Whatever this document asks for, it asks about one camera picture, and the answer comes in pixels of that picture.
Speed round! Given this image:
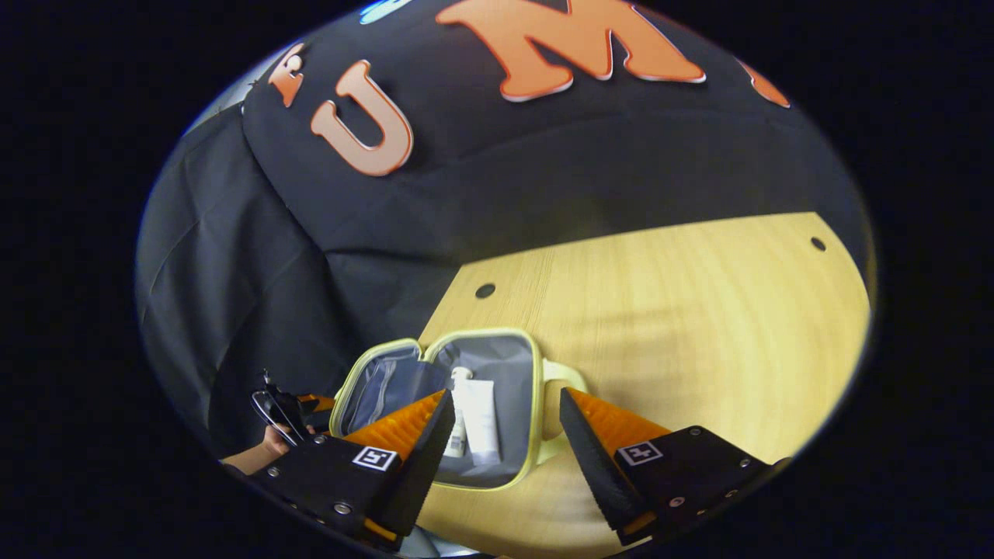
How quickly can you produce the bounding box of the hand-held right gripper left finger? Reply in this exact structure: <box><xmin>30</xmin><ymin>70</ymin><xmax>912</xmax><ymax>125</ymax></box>
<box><xmin>250</xmin><ymin>390</ymin><xmax>457</xmax><ymax>552</ymax></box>

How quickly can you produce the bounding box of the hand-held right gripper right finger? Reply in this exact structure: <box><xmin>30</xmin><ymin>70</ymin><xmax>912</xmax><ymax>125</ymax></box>
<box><xmin>558</xmin><ymin>387</ymin><xmax>791</xmax><ymax>547</ymax></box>

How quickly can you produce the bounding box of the white squeeze tube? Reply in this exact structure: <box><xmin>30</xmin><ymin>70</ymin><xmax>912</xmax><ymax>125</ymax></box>
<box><xmin>453</xmin><ymin>379</ymin><xmax>502</xmax><ymax>465</ymax></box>

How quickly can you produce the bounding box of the white pump bottle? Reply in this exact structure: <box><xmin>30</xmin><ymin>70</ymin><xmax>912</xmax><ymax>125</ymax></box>
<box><xmin>444</xmin><ymin>366</ymin><xmax>474</xmax><ymax>459</ymax></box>

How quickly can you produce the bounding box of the pale yellow small suitcase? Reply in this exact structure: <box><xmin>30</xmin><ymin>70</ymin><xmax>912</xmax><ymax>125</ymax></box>
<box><xmin>329</xmin><ymin>328</ymin><xmax>589</xmax><ymax>491</ymax></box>

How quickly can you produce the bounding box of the black backdrop cloth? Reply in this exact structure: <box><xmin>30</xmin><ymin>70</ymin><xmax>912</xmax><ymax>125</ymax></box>
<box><xmin>136</xmin><ymin>0</ymin><xmax>871</xmax><ymax>467</ymax></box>

